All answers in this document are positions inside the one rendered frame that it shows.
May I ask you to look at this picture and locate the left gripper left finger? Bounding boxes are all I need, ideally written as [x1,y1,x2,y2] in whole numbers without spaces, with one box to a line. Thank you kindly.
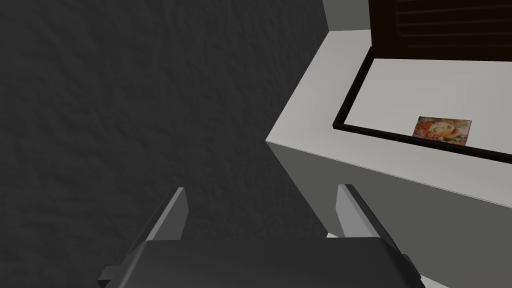
[128,186,189,255]

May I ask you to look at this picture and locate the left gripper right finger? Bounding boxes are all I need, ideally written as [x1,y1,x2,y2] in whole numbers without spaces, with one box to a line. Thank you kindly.
[335,183,401,255]

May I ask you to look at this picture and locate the colourful portrait picture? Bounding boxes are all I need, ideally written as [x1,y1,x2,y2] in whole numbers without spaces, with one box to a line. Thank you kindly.
[412,116,473,147]

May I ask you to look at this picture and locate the dark brown slatted door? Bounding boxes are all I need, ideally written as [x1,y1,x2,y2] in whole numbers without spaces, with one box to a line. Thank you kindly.
[367,0,512,63]

